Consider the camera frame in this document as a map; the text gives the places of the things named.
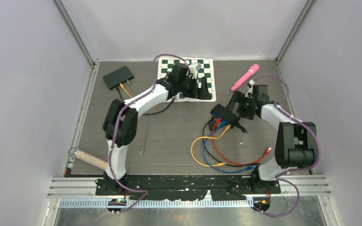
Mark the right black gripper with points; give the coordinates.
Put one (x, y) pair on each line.
(237, 97)

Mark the black power adapter with cord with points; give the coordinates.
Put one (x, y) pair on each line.
(212, 126)

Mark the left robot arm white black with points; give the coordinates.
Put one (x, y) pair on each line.
(120, 124)

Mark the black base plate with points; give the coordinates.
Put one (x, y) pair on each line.
(185, 187)

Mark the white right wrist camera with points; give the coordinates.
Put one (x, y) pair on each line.
(250, 85)

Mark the flat black network switch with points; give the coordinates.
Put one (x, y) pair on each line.
(117, 77)

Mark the pink cylindrical device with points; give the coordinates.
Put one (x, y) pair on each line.
(251, 71)

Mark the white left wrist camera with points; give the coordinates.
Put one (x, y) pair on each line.
(193, 69)

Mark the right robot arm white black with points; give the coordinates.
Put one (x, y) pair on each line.
(296, 144)

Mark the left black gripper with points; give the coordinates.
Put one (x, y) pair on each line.
(203, 93)

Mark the glitter filled clear tube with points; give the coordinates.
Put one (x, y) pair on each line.
(76, 153)

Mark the green white chessboard mat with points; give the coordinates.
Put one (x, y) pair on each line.
(165, 65)

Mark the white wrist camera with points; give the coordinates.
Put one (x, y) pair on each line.
(250, 85)
(193, 69)

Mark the ribbed black network switch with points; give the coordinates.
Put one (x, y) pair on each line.
(219, 111)

